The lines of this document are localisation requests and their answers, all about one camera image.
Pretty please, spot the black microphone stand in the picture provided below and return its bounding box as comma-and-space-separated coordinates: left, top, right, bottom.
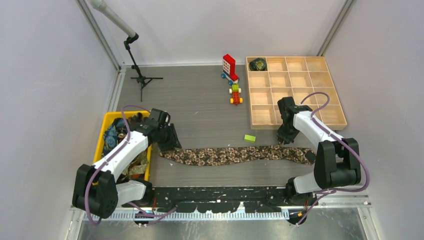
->
123, 33, 164, 102

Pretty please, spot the grey microphone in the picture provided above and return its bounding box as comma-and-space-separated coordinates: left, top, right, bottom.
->
88, 0, 139, 39

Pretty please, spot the pile of ties in bin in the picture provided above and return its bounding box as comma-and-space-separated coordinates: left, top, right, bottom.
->
95, 111, 152, 183

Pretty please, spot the yellow plastic bin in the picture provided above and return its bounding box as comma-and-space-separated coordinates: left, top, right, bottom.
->
93, 110, 153, 181

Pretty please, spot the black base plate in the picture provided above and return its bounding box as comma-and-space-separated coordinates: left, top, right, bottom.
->
118, 186, 317, 213

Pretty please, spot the brown floral tie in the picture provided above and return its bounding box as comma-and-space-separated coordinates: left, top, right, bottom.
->
159, 145, 316, 167

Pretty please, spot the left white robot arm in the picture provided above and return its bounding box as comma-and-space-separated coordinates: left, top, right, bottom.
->
71, 108, 182, 219

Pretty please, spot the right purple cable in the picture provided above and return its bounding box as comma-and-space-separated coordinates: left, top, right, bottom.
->
295, 91, 371, 227

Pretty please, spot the red white toy block tower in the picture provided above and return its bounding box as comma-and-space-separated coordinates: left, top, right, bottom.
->
221, 54, 240, 86

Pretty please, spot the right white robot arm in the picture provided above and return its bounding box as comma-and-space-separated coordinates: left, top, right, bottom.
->
277, 96, 362, 205

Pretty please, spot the aluminium frame rail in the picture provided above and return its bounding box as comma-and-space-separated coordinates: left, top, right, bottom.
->
70, 185, 373, 210

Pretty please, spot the red yellow toy block car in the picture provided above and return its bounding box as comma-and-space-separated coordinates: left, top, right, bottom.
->
229, 84, 244, 105

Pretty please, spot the rolled dark green tie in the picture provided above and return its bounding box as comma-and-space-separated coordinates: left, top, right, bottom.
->
248, 57, 268, 72

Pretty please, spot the wooden compartment tray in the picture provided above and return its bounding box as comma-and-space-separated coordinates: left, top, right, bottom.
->
245, 56, 348, 131

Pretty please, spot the green toy block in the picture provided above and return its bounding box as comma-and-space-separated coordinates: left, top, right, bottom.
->
244, 134, 256, 143

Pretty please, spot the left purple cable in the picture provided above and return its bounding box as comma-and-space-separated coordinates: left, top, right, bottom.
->
84, 104, 178, 227

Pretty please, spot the purple cable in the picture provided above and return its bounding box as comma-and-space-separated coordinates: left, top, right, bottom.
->
84, 104, 178, 227
295, 91, 371, 227

